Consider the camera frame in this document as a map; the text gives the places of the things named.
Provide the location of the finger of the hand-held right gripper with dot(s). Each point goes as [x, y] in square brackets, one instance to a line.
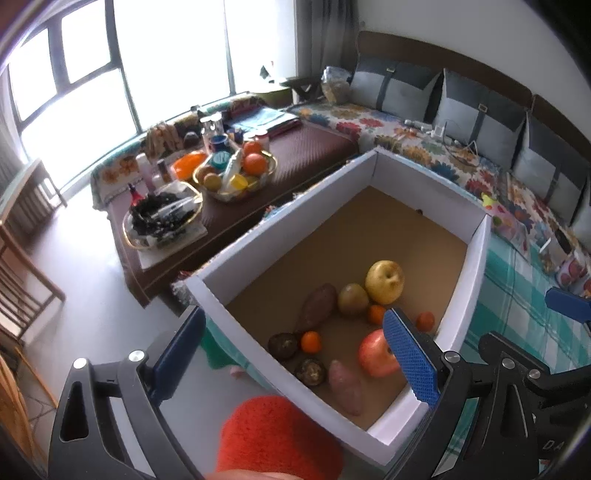
[568, 304]
[496, 344]

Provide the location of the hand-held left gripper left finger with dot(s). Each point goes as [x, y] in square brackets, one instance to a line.
[180, 355]

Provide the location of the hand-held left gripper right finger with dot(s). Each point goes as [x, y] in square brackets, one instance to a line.
[411, 360]

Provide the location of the red apple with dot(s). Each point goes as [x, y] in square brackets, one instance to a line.
[376, 355]

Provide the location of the small tangerine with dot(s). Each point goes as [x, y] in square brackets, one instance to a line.
[425, 321]
[310, 341]
[376, 314]

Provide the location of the purple sweet potato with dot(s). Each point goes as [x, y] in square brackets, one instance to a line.
[346, 387]
[316, 307]

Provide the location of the yellow apple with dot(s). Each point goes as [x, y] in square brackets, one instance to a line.
[384, 282]

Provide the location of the brown kiwi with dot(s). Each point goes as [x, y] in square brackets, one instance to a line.
[353, 299]

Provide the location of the dark round fruit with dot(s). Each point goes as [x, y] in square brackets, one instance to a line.
[283, 346]
[310, 371]

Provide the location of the white cardboard box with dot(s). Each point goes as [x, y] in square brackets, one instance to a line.
[286, 230]

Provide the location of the red label can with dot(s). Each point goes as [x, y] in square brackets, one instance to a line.
[575, 274]

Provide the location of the clear jar black lid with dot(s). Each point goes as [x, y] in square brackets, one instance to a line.
[551, 249]

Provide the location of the grey pillow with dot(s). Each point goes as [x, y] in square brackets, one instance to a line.
[392, 87]
[547, 161]
[480, 120]
[584, 207]

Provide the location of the white tray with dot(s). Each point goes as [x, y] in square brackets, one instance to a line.
[180, 249]

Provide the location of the red fuzzy cloth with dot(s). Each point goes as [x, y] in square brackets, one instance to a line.
[277, 438]

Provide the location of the glass bowl dark contents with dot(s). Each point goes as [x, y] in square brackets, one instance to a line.
[161, 217]

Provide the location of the wooden stool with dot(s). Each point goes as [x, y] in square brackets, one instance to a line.
[14, 392]

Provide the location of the glass fruit bowl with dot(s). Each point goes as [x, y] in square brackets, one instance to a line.
[235, 194]

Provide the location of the wooden chair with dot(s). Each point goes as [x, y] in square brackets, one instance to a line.
[27, 258]

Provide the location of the brown bottle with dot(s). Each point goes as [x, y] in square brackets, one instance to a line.
[162, 170]

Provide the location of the white bottle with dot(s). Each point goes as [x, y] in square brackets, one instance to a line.
[145, 168]

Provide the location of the orange plastic container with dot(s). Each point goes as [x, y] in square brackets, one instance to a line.
[187, 165]

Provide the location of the teal cup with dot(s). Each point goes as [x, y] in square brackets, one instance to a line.
[219, 160]

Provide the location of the large orange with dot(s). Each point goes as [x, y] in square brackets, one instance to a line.
[252, 147]
[255, 164]

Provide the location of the white charger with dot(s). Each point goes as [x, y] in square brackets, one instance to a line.
[437, 131]

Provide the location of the blue mug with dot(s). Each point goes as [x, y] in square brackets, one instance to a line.
[219, 142]

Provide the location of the glass jar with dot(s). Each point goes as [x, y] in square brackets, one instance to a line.
[212, 124]

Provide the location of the brown coffee table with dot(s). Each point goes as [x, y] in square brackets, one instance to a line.
[300, 152]

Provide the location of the floral sofa with grey cushions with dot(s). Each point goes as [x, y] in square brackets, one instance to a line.
[369, 124]

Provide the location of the blue folded cloth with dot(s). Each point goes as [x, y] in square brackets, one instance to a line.
[258, 122]

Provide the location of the brown headboard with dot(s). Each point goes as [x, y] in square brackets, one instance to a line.
[461, 60]

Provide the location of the clear plastic bag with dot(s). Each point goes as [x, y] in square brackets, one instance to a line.
[336, 85]

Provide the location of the small wooden table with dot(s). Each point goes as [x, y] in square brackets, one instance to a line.
[302, 85]

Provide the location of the window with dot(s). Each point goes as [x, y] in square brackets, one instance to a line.
[92, 60]

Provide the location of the grey curtain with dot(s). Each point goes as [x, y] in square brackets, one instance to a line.
[323, 32]

